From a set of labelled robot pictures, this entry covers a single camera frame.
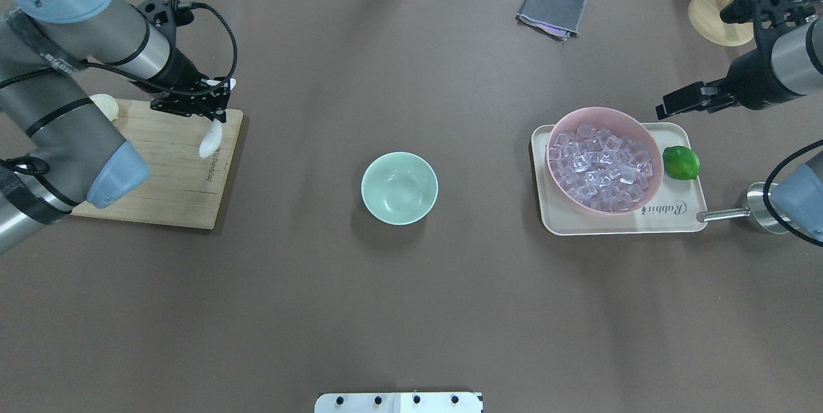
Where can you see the mint green bowl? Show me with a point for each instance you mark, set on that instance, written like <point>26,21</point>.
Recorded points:
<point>399,188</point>

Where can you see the bamboo cutting board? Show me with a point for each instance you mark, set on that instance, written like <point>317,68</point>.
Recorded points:
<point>184,188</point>

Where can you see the white ceramic spoon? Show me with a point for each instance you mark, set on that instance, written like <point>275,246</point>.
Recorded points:
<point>212,139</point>

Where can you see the pink bowl of ice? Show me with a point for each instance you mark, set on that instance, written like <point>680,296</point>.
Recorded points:
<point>604,161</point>

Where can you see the grey folded cloth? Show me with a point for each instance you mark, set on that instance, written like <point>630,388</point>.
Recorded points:
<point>558,18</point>

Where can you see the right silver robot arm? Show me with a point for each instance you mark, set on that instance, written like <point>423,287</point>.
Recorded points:
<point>792,190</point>

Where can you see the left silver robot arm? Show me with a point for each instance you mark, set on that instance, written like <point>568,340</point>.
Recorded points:
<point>78,155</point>

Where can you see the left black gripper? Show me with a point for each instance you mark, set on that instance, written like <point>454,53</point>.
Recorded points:
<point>182,71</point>

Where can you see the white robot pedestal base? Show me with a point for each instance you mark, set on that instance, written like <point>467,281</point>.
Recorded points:
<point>439,401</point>

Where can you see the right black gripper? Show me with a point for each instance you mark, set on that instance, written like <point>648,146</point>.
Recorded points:
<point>753,85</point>

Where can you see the wooden cup tree stand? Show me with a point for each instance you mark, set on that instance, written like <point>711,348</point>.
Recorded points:
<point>715,20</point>

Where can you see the metal ice scoop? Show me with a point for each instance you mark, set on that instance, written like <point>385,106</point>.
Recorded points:
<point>752,209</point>

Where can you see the green lime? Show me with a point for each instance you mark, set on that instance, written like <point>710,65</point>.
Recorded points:
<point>681,162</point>

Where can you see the beige plastic tray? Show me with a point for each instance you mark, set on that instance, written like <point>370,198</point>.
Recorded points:
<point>672,209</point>

